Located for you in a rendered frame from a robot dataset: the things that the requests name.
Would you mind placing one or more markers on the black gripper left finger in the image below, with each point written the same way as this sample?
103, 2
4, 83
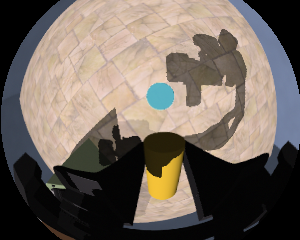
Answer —
117, 185

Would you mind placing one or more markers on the cyan circle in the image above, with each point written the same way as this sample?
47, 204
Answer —
160, 96

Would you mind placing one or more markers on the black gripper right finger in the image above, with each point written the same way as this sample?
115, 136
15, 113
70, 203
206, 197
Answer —
212, 179

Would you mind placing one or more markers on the yellow cylinder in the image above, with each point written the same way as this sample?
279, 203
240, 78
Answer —
164, 152

